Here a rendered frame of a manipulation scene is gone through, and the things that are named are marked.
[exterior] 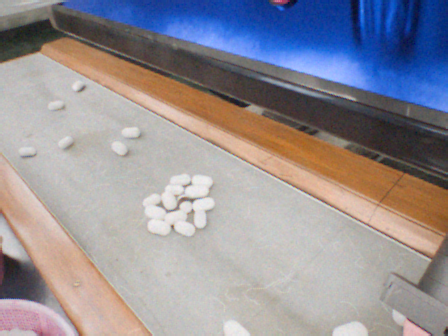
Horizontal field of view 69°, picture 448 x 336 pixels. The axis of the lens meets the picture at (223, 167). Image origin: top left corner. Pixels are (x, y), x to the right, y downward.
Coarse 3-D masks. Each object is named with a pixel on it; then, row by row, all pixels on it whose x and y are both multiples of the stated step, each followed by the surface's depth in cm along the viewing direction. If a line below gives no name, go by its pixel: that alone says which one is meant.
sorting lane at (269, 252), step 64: (0, 128) 76; (64, 128) 73; (64, 192) 56; (128, 192) 55; (256, 192) 53; (128, 256) 45; (192, 256) 44; (256, 256) 43; (320, 256) 43; (384, 256) 42; (192, 320) 37; (256, 320) 37; (320, 320) 36; (384, 320) 36
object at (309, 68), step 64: (128, 0) 18; (192, 0) 15; (256, 0) 12; (320, 0) 11; (384, 0) 10; (192, 64) 15; (256, 64) 12; (320, 64) 11; (384, 64) 10; (320, 128) 11; (384, 128) 10
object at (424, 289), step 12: (444, 240) 29; (444, 252) 28; (432, 264) 29; (444, 264) 28; (396, 276) 29; (432, 276) 28; (444, 276) 27; (408, 288) 28; (420, 288) 29; (432, 288) 28; (444, 288) 27; (432, 300) 27; (444, 300) 27; (444, 312) 26
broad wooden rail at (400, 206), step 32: (64, 64) 104; (96, 64) 96; (128, 64) 94; (128, 96) 82; (160, 96) 77; (192, 96) 76; (192, 128) 68; (224, 128) 64; (256, 128) 63; (288, 128) 62; (256, 160) 58; (288, 160) 55; (320, 160) 54; (352, 160) 53; (320, 192) 50; (352, 192) 48; (384, 192) 47; (416, 192) 47; (384, 224) 45; (416, 224) 43
